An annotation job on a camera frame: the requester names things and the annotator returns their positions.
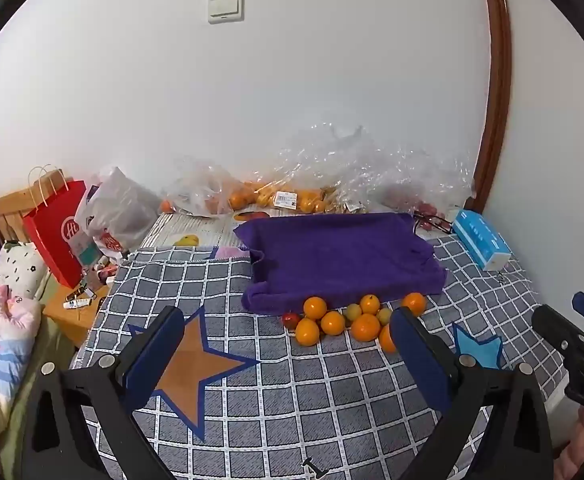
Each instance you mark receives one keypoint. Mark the red paper bag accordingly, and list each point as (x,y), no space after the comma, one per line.
(54,235)

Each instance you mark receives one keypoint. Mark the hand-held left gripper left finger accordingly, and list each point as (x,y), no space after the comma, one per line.
(154,355)

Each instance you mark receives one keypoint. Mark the large orange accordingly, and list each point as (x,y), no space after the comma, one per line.
(365,327)

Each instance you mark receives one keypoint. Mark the wooden headboard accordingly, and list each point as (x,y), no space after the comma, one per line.
(7,212)

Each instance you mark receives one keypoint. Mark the white dotted pillow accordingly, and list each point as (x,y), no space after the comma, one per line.
(19,267)

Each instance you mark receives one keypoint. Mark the blue tissue box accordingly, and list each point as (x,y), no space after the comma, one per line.
(481,239)

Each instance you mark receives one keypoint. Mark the black eyeglasses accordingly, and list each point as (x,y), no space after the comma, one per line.
(429,222)

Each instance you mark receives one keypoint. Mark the small orange with stem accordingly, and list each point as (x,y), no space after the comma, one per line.
(369,304)

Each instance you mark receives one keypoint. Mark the pink cloth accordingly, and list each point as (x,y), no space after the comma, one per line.
(229,252)

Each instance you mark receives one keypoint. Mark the white plastic bag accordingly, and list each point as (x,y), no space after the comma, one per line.
(119,207)

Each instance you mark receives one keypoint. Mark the white tube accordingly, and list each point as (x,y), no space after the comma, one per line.
(79,303)

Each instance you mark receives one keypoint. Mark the labelled clear bag of oranges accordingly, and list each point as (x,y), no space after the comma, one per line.
(282,197)

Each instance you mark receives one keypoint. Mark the white printed sheet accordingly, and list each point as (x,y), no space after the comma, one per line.
(197,227)

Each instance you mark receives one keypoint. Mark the white light switch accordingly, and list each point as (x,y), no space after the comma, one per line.
(226,7)

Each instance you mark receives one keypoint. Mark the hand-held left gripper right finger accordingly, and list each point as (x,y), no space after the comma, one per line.
(424,360)

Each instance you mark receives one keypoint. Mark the purple towel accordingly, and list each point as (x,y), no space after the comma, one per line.
(337,255)

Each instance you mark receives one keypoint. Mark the clear bag of red tomatoes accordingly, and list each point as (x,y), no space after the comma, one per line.
(424,207)

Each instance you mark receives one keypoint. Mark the crumpled clear plastic bag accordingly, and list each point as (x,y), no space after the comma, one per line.
(396,170)

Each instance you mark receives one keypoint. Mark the wooden nightstand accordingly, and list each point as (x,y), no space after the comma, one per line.
(74,317)

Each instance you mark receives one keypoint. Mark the grey checked star blanket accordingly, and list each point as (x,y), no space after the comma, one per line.
(292,400)

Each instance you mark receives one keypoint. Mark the brown wooden door frame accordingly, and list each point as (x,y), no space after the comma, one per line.
(496,85)

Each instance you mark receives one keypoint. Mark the small red tomato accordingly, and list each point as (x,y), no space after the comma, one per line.
(291,319)

